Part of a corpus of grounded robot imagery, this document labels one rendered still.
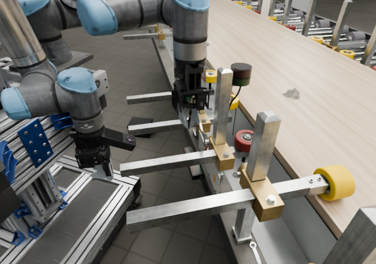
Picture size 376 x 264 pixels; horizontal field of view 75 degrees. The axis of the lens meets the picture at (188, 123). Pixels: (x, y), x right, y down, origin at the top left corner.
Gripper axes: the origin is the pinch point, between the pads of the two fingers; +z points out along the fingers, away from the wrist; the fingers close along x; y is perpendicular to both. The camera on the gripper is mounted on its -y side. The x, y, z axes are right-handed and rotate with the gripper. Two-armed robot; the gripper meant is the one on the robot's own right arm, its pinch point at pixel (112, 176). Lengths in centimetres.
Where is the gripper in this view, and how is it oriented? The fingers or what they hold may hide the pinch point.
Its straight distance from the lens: 82.2
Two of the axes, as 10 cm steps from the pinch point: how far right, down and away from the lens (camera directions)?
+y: -9.7, 1.3, -1.8
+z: 0.0, 8.1, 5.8
